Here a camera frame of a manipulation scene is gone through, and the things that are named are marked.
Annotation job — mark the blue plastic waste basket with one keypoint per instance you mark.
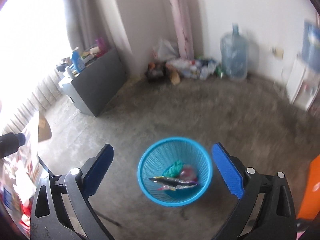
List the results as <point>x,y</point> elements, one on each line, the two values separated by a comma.
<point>162,155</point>

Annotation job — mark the clear plastic container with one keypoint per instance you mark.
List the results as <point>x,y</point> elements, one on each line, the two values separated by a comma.
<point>188,173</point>

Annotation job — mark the purple snack bag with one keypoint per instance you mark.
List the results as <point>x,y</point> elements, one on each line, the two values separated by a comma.
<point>173,184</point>

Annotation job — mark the magenta bottle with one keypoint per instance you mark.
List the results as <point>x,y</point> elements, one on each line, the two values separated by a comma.
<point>101,44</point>

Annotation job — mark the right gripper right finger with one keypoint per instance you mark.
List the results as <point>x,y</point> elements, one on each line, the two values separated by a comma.
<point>276,218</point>

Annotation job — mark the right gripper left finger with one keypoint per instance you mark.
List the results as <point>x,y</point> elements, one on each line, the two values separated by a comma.
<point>49,218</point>

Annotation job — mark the white small appliance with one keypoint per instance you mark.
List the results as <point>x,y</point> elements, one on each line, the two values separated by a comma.
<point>302,86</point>

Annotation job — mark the grey cabinet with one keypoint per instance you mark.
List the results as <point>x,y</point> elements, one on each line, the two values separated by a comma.
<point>92,89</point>

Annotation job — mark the green plastic bag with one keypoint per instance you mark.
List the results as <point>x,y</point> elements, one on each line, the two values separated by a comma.
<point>174,170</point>

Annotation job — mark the blue detergent bottle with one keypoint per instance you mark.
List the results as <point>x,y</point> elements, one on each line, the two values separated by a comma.
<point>77,60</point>

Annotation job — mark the white plastic bag on floor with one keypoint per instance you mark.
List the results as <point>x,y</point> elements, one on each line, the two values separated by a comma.
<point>165,50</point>

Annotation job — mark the floor trash pile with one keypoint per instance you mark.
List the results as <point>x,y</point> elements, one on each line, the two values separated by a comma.
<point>177,69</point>

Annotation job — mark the fruit pattern tablecloth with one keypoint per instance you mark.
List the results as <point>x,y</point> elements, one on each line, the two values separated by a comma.
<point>21,173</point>

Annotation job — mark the large blue water jug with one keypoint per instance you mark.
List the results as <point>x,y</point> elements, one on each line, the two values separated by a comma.
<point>234,54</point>

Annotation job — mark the pink rolled mat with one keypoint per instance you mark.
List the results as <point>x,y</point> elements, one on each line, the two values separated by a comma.
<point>182,24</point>

